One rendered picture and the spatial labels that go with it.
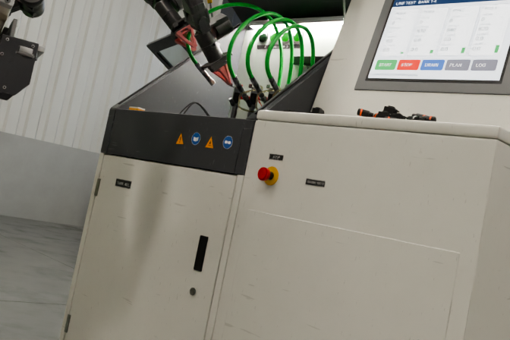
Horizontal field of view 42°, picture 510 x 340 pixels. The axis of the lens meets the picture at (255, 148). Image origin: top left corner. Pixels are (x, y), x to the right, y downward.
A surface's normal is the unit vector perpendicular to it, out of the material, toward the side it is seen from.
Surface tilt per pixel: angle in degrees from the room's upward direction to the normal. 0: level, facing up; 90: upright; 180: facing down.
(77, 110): 90
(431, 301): 90
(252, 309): 90
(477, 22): 76
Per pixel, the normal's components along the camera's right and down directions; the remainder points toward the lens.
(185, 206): -0.65, -0.19
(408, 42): -0.59, -0.42
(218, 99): 0.73, 0.09
